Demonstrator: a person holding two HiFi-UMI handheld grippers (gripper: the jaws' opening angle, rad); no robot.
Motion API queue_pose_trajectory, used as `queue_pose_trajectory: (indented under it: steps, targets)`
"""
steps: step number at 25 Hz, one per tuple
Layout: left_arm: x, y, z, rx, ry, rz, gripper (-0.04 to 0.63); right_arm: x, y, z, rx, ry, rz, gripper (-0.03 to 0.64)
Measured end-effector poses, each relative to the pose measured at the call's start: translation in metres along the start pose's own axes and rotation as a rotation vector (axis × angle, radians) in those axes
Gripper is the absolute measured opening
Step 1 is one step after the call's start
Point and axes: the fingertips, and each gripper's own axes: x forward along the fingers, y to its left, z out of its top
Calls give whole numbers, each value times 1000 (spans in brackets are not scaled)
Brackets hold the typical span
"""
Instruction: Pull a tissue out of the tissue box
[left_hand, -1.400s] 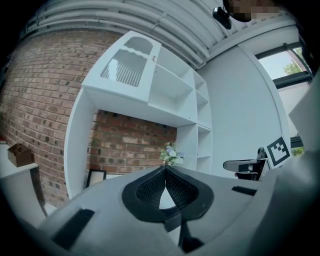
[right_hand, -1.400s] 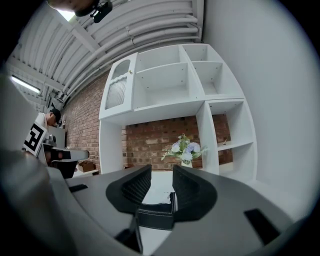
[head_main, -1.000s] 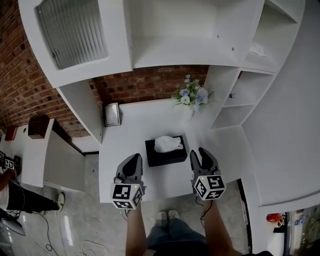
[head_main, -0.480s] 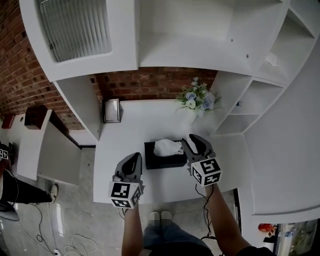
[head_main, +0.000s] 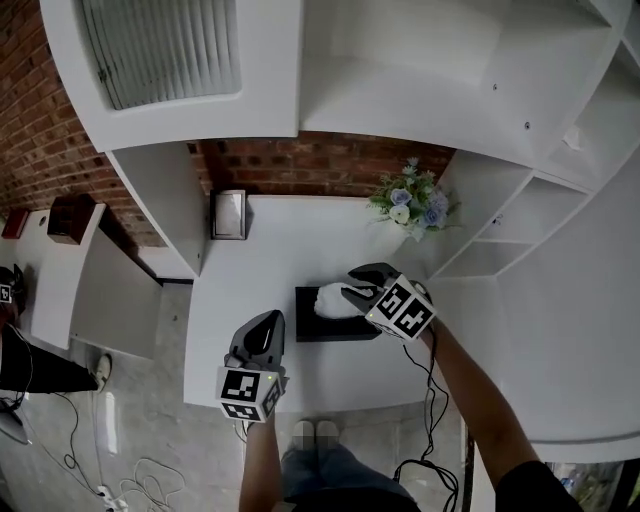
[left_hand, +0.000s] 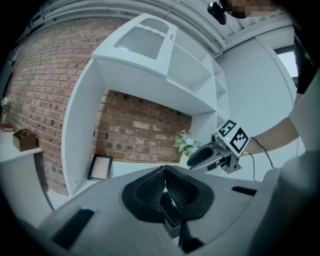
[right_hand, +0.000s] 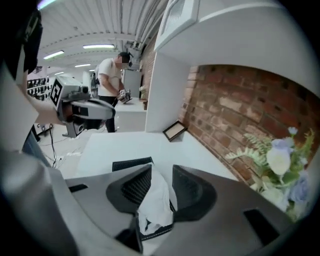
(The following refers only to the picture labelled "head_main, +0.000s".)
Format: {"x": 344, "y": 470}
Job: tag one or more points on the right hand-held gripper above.
{"x": 402, "y": 310}

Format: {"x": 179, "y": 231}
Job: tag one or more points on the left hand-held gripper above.
{"x": 240, "y": 387}

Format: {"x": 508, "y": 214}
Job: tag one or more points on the white cloth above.
{"x": 332, "y": 302}

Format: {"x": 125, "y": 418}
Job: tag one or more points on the person's right forearm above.
{"x": 470, "y": 390}

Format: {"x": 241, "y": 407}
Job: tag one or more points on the person's left forearm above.
{"x": 260, "y": 470}

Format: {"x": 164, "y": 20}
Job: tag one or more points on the black tissue box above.
{"x": 310, "y": 330}

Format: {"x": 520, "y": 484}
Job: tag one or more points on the white desk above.
{"x": 240, "y": 310}

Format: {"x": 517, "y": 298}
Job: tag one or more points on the blue and white flower bouquet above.
{"x": 400, "y": 200}

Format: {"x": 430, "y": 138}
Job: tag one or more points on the person's left shoe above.
{"x": 303, "y": 434}

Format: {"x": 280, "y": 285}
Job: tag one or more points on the person's shoe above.
{"x": 303, "y": 434}
{"x": 104, "y": 370}
{"x": 327, "y": 432}

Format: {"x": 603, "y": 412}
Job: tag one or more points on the person's right shoe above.
{"x": 327, "y": 432}

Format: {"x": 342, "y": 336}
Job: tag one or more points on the black framed picture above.
{"x": 229, "y": 215}

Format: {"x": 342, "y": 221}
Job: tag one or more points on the person's blue jeans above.
{"x": 340, "y": 475}

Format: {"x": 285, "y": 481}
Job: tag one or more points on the white side table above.
{"x": 115, "y": 300}

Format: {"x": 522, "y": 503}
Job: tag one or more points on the white power strip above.
{"x": 107, "y": 496}

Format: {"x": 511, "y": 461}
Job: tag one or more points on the brown wooden box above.
{"x": 70, "y": 225}

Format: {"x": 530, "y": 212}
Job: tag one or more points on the white hutch shelf unit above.
{"x": 400, "y": 60}

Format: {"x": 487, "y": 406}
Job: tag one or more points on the white crumpled shelf item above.
{"x": 572, "y": 139}

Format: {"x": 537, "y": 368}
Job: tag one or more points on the person's black shirt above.
{"x": 540, "y": 492}

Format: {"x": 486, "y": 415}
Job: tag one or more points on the red box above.
{"x": 15, "y": 223}

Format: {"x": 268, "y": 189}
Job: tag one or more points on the white ribbed glass cabinet door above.
{"x": 165, "y": 50}

